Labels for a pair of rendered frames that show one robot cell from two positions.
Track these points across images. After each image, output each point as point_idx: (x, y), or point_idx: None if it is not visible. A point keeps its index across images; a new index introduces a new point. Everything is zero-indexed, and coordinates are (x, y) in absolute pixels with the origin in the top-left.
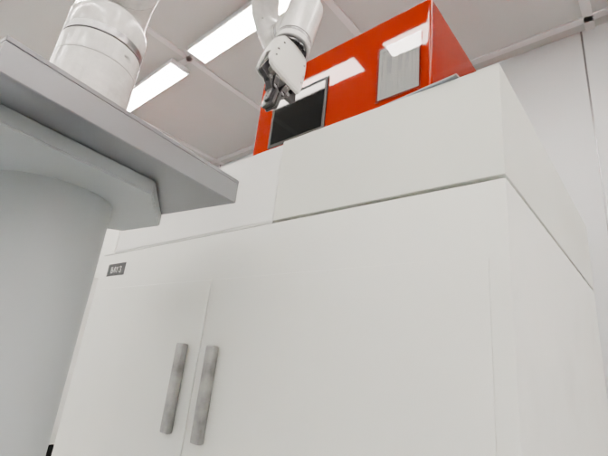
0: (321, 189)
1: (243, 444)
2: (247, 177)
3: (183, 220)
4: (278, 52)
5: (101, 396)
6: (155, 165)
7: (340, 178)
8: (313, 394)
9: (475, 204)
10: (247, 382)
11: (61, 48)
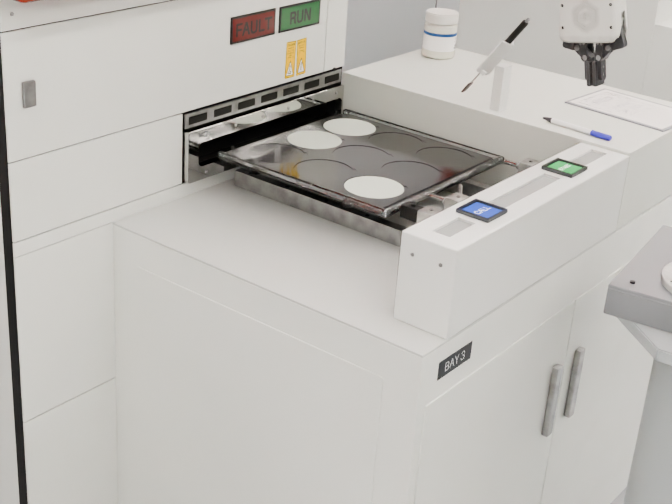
0: (642, 197)
1: (590, 386)
2: (604, 192)
3: (546, 254)
4: (623, 12)
5: (467, 487)
6: None
7: (651, 188)
8: (622, 330)
9: None
10: (594, 352)
11: None
